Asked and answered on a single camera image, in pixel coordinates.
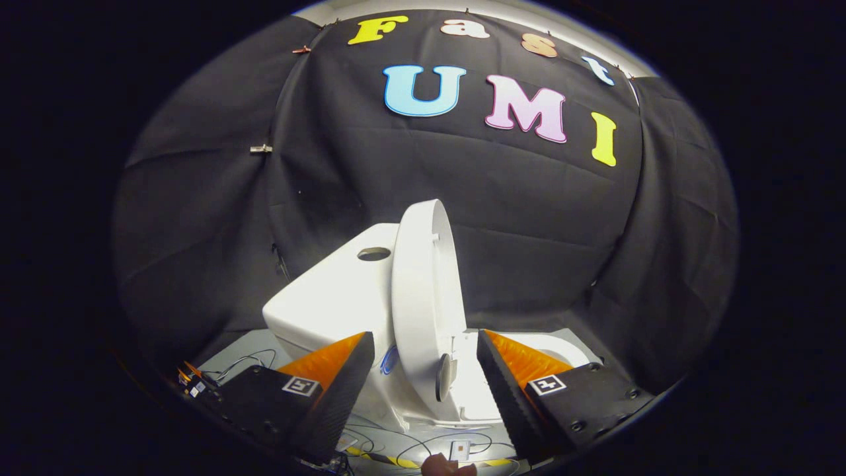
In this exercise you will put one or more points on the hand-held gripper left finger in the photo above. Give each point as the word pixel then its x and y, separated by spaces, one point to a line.
pixel 337 403

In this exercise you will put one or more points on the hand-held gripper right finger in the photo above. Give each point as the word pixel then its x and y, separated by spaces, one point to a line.
pixel 505 396

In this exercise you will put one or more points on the white toilet lid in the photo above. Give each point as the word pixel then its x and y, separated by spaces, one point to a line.
pixel 420 297

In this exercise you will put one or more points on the white toilet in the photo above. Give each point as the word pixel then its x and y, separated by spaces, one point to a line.
pixel 330 304

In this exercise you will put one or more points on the small adapter box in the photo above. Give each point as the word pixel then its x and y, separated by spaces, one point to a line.
pixel 459 451

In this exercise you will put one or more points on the yellow black hazard tape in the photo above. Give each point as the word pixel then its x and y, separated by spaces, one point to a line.
pixel 390 459

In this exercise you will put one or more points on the black backdrop cloth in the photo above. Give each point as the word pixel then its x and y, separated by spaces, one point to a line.
pixel 496 198

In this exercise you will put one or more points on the metal cloth clip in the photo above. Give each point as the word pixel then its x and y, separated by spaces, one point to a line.
pixel 261 149

